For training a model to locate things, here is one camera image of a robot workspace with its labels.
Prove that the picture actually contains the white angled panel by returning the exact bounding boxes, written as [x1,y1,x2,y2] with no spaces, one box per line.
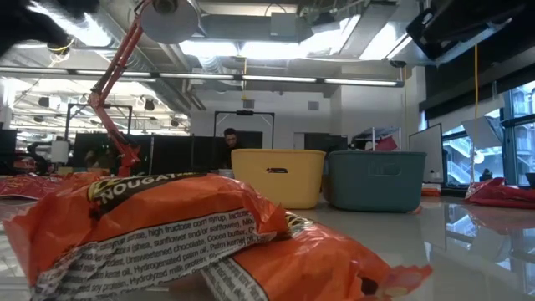
[461,115,506,150]

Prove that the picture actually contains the yellow plastic bin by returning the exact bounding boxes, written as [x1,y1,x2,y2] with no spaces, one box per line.
[231,149,327,210]

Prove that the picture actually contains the yellow hanging cable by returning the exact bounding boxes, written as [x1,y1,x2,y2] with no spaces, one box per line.
[472,43,480,183]

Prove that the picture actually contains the black gantry frame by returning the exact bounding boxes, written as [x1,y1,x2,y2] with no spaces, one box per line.
[213,110,276,150]

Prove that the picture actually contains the black cabinet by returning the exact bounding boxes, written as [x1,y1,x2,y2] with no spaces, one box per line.
[303,133,349,152]

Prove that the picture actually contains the person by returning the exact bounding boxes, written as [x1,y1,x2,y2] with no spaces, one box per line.
[219,127,246,168]

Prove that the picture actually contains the blue-grey plastic bin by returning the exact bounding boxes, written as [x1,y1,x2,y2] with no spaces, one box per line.
[323,150,428,213]

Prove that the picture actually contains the orange Reese's nougat candy pack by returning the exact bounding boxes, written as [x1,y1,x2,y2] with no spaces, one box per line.
[2,171,289,298]

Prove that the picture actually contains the black partition screen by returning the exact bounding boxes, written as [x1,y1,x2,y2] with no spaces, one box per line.
[73,132,235,175]

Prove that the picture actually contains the silver air duct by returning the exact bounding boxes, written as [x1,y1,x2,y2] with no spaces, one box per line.
[308,0,440,66]

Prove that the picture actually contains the long LED light bar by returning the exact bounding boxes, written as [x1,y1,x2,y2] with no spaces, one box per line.
[0,65,405,88]

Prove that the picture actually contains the whiteboard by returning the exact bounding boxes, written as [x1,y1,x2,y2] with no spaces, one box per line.
[408,123,445,184]

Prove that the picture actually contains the metal shelf rack red bins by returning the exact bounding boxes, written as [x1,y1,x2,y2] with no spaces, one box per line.
[350,126,405,152]

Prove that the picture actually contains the white box device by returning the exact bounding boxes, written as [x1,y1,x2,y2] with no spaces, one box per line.
[50,140,69,164]

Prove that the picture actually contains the maroon candy pack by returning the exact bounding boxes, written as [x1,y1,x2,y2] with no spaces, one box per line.
[463,188,535,210]

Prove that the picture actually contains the grey ceiling box unit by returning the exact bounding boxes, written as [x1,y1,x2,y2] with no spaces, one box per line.
[270,12,302,39]

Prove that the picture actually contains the red desk lamp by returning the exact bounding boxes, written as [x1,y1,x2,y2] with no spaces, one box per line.
[88,0,201,179]

